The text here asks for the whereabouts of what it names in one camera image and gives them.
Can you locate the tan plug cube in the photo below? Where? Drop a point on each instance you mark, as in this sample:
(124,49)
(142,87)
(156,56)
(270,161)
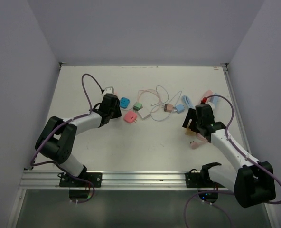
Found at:
(190,132)

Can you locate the white usb charger block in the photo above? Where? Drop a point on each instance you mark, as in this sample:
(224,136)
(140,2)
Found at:
(144,113)

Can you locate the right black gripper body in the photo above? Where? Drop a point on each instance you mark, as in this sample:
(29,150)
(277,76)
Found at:
(199,122)

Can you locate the blue power strip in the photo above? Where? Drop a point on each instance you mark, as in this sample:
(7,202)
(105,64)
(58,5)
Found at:
(213,101)

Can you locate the aluminium front rail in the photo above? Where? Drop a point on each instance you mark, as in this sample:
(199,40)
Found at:
(117,180)

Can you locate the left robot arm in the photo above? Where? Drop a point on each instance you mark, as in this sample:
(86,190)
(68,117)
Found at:
(57,138)

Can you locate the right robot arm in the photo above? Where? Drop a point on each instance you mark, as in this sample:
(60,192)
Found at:
(250,180)

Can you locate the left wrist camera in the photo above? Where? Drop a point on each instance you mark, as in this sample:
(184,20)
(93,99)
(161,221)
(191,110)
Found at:
(108,90)

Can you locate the green plug cube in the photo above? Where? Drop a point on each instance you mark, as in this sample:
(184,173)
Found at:
(137,106)

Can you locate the cyan plug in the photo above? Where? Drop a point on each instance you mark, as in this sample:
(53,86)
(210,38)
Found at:
(124,102)

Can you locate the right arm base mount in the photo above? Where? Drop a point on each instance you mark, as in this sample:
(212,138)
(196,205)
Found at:
(194,179)

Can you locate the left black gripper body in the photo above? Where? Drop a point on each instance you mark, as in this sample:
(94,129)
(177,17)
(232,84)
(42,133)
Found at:
(115,112)

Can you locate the pink power strip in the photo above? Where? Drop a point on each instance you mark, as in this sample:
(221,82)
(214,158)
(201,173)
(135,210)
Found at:
(207,93)

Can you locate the hot pink plug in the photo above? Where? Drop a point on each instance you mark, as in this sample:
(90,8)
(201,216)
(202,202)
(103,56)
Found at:
(130,117)

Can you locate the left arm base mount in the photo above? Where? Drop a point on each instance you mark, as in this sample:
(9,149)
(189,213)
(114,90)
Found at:
(83,179)

